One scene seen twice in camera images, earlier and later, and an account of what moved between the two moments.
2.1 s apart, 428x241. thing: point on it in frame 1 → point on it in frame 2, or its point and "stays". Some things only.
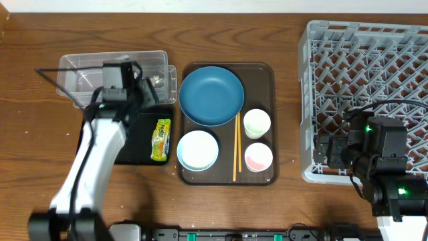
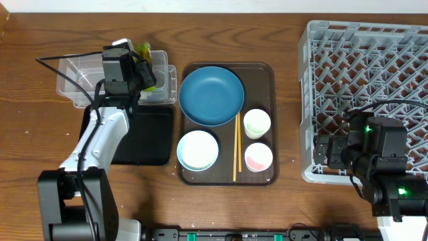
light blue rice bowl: [197, 150] stays
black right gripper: [337, 141] stays
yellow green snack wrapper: [160, 140] → [143, 51]
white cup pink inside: [258, 157] stays
